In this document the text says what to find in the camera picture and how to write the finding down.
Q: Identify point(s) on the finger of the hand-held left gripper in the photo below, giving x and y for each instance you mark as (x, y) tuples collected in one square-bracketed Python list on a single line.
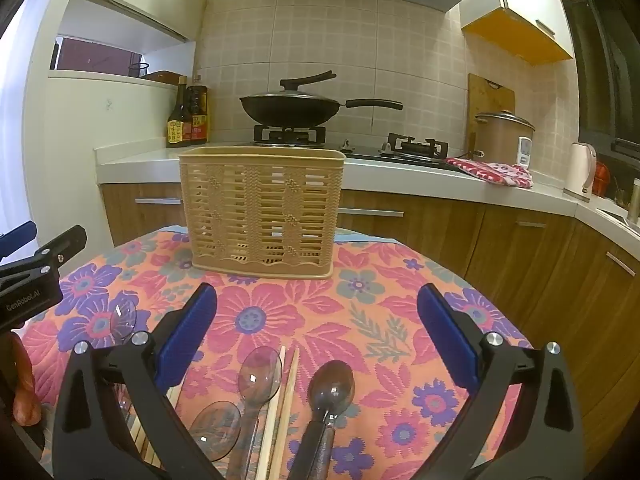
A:
[(17, 237), (65, 245)]

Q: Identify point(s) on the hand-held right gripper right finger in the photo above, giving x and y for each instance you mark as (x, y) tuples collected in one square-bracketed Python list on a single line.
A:
[(445, 330)]

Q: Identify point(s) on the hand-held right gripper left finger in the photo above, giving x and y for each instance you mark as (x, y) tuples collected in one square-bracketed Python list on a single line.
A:
[(187, 330)]

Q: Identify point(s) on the clear plastic spoon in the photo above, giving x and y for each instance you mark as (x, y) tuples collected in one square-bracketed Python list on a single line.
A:
[(260, 375), (122, 317), (215, 430)]

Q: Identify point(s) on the pale wooden chopstick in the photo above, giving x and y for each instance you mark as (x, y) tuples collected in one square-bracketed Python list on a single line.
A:
[(272, 420), (150, 452), (141, 435), (174, 396), (289, 400)]

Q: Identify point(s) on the dark plastic spoon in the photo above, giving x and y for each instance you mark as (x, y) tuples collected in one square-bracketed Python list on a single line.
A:
[(330, 390)]

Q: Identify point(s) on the beige plastic utensil basket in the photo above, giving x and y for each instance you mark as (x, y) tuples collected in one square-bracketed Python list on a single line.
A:
[(260, 210)]

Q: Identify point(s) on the person's left hand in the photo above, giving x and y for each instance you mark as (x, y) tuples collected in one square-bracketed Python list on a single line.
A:
[(27, 390)]

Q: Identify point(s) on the floral tablecloth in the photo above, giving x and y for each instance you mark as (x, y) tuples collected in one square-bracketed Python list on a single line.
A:
[(300, 310)]

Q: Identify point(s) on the red patterned cloth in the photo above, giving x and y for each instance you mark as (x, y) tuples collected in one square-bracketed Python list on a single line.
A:
[(492, 172)]

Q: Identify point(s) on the dark soy sauce bottle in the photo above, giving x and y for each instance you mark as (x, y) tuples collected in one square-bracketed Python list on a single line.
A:
[(179, 125)]

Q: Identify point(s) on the amber oil bottle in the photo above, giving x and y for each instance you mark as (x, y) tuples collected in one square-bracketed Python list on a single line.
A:
[(199, 110)]

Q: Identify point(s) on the black gas stove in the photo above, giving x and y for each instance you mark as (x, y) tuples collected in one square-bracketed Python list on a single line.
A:
[(370, 152)]

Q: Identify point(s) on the brown box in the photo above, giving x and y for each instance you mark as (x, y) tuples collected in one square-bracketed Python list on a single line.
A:
[(162, 78)]

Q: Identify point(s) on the white digital timer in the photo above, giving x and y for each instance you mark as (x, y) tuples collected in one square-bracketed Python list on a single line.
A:
[(525, 150)]

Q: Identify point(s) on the brown rice cooker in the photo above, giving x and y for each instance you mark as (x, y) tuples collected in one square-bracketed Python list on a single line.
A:
[(497, 140)]

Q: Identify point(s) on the pale pink electric kettle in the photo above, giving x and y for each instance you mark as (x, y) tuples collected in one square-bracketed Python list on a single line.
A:
[(580, 172)]

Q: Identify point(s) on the red container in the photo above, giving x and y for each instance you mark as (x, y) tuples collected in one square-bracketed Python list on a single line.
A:
[(602, 177)]

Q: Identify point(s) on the wooden cutting board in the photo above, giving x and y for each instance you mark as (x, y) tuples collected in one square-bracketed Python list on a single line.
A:
[(492, 97)]

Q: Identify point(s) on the black wok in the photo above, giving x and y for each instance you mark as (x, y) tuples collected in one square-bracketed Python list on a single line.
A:
[(290, 114)]

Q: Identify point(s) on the dark wok lid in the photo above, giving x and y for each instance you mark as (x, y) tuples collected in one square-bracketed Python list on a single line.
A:
[(300, 96)]

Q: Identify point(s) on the dark kitchen window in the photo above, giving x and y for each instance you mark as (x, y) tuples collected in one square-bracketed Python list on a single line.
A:
[(600, 85)]

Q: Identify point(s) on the white and orange wall cabinet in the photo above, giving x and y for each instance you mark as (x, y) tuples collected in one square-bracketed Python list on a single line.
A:
[(520, 25)]

